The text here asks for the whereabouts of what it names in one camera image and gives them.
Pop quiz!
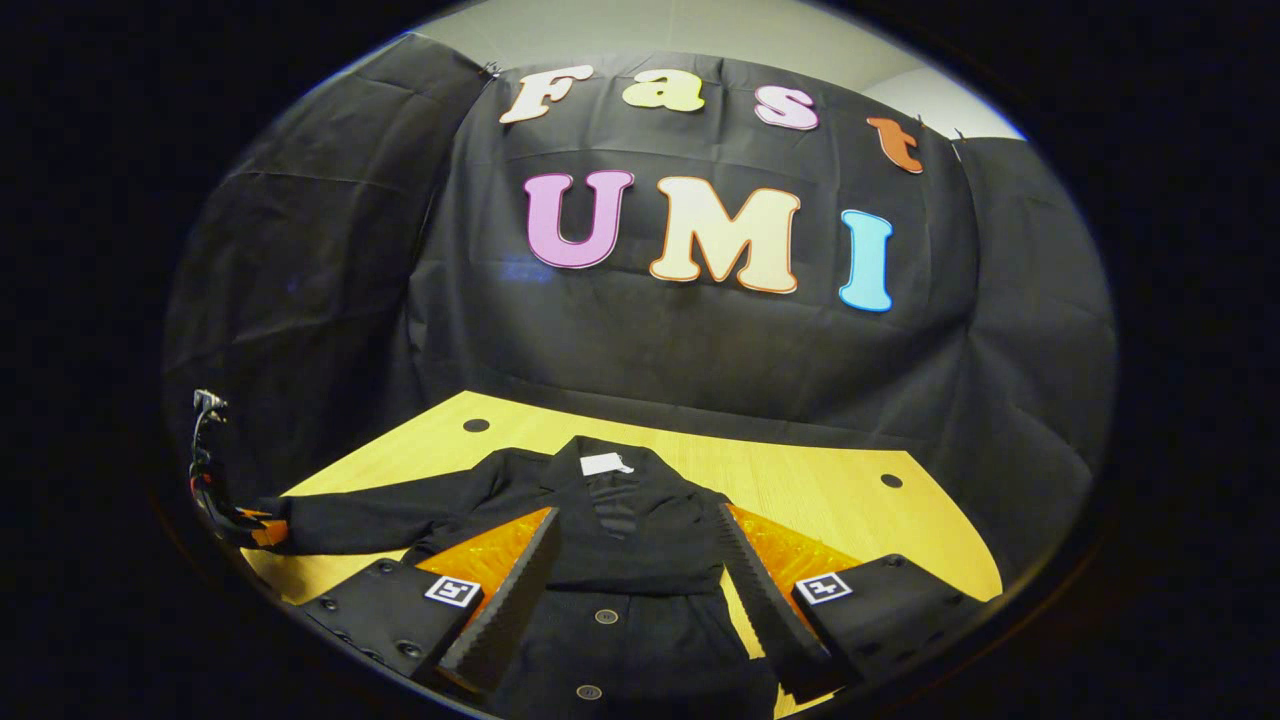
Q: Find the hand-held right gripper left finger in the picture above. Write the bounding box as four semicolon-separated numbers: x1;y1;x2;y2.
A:
298;505;563;696

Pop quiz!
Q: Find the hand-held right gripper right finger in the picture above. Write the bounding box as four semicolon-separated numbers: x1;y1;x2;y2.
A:
714;503;987;704

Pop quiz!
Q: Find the black buttoned jacket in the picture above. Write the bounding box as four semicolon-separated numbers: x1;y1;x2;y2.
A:
250;435;791;720

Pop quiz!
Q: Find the black backdrop cloth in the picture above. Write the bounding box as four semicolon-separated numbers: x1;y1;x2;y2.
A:
160;33;1119;591

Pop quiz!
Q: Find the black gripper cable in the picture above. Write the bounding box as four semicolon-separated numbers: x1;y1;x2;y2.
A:
188;388;229;481

